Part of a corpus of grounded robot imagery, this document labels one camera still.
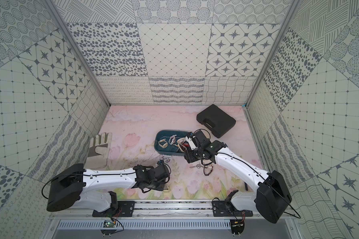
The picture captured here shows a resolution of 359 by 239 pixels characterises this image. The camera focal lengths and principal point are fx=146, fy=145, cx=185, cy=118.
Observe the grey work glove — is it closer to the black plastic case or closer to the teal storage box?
the teal storage box

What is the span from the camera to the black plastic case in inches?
41.3

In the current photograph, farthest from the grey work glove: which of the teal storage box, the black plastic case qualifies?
the black plastic case

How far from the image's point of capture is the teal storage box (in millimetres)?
947

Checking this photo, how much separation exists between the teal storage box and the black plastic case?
178 mm
